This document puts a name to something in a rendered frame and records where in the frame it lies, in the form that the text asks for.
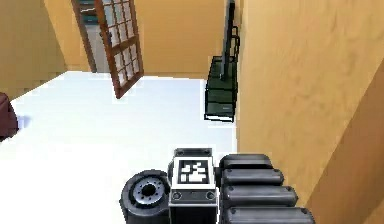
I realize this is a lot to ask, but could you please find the brown glazed room door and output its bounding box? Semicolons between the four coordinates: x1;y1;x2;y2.
93;0;145;100

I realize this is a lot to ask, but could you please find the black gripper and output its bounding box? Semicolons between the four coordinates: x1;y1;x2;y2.
119;169;173;224

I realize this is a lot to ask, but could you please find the dark red sofa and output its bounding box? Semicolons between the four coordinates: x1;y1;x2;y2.
0;91;20;142

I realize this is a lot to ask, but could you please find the black television set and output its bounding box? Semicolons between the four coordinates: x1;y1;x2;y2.
218;0;241;80

